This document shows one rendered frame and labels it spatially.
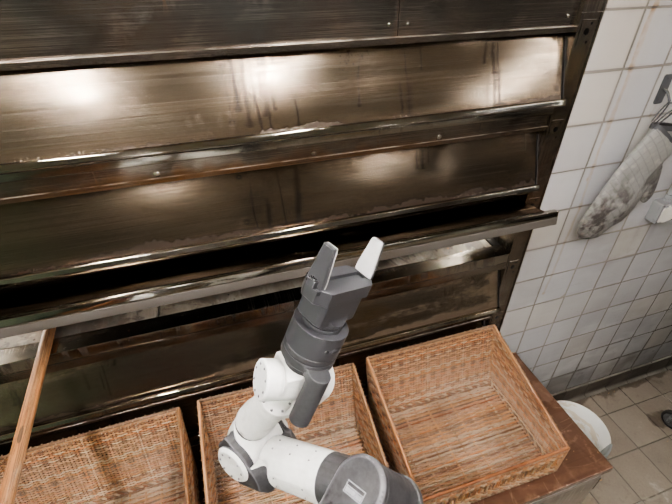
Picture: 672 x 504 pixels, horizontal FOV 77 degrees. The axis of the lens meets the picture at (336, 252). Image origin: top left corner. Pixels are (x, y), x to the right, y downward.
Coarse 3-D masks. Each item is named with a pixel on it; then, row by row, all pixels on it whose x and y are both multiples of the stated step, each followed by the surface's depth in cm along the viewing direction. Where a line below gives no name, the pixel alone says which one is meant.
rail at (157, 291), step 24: (528, 216) 123; (552, 216) 126; (408, 240) 113; (432, 240) 116; (288, 264) 105; (168, 288) 98; (192, 288) 100; (24, 312) 92; (48, 312) 92; (72, 312) 93
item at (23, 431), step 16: (48, 336) 116; (48, 352) 113; (32, 384) 104; (32, 400) 100; (32, 416) 98; (16, 432) 94; (16, 448) 91; (16, 464) 88; (16, 480) 86; (0, 496) 83
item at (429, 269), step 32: (448, 256) 150; (480, 256) 150; (384, 288) 142; (160, 320) 125; (192, 320) 125; (224, 320) 128; (0, 352) 115; (32, 352) 115; (64, 352) 116; (96, 352) 119
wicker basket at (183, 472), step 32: (160, 416) 138; (32, 448) 127; (64, 448) 130; (96, 448) 134; (128, 448) 138; (160, 448) 141; (0, 480) 128; (64, 480) 134; (96, 480) 138; (160, 480) 145; (192, 480) 136
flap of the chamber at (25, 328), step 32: (384, 224) 129; (416, 224) 127; (448, 224) 126; (544, 224) 126; (192, 256) 116; (224, 256) 115; (256, 256) 114; (288, 256) 113; (384, 256) 113; (32, 288) 105; (64, 288) 104; (96, 288) 103; (128, 288) 103; (224, 288) 102; (64, 320) 94
